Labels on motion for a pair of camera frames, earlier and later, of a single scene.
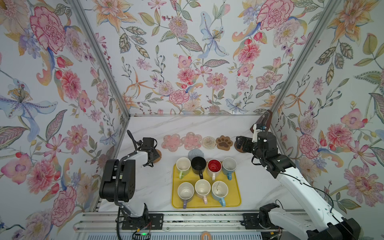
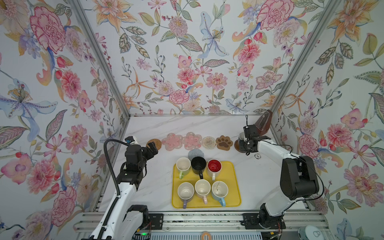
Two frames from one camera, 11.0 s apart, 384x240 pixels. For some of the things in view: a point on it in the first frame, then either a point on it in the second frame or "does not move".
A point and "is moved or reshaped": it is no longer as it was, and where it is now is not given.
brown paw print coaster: x=224 y=143 does not move
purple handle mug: x=185 y=191 does not move
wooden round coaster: x=158 y=159 is moved or reshaped
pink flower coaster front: x=172 y=142 does not move
